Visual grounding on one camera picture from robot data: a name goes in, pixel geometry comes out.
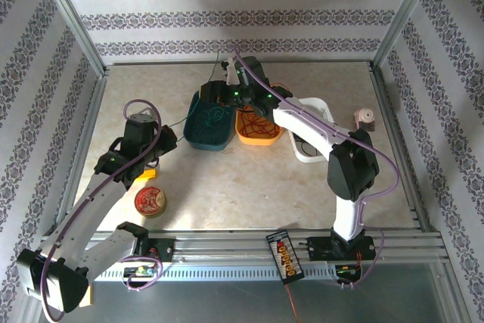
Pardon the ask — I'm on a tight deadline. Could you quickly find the green cable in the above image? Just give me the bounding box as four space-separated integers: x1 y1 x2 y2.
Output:
188 105 234 142
166 49 222 129
191 107 230 143

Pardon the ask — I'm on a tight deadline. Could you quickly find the bright yellow wedge block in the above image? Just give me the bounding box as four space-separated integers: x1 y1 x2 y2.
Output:
135 168 158 182

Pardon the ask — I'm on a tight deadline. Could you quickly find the teal plastic bin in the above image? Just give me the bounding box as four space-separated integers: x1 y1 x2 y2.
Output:
182 90 235 152

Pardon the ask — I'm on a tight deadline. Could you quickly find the orange plastic bin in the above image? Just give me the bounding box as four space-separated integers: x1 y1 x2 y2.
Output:
234 105 284 147

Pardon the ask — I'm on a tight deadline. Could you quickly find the round red tin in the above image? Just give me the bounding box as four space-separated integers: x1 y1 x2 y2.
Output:
134 185 168 219

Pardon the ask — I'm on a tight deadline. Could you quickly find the white plastic bin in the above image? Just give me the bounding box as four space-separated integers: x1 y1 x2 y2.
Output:
287 97 337 164

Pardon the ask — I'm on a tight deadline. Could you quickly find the pink tape roll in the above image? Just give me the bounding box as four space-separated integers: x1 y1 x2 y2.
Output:
353 107 377 133

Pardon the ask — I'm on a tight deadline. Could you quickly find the small circuit board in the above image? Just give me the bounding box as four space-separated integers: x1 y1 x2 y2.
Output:
335 265 360 279
124 266 156 278

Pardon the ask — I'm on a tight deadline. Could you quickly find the black power distribution board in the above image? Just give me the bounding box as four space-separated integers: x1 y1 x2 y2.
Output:
266 231 306 285

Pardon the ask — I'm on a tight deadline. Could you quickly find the orange power lead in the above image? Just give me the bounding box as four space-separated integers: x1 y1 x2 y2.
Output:
285 283 303 323

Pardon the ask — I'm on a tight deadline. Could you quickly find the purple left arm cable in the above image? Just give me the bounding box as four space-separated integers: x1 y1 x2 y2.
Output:
39 99 164 323

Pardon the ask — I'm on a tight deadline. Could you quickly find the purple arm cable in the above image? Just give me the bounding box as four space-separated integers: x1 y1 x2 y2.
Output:
39 99 164 323
233 45 402 290

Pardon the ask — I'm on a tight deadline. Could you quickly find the aluminium back rail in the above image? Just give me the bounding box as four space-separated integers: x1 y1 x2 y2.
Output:
104 59 375 68

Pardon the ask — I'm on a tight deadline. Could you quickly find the aluminium side rail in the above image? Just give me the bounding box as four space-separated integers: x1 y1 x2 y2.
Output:
52 69 110 236
368 64 432 226

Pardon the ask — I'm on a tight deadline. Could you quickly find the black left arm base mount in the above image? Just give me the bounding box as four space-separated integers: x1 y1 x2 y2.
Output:
145 238 177 263

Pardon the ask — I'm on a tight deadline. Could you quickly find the aluminium front rail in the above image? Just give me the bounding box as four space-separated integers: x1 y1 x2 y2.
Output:
36 230 447 264

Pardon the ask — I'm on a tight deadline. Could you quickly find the grey slotted cable duct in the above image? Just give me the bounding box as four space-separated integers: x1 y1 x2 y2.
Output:
88 264 364 282

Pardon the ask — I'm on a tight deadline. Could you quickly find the aluminium frame post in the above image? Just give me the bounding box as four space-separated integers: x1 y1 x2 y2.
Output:
372 0 447 70
32 0 110 79

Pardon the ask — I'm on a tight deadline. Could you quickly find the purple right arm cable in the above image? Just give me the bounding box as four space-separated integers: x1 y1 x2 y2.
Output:
233 45 402 290

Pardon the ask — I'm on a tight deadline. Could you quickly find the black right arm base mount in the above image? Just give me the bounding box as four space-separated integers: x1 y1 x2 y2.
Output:
298 234 375 262

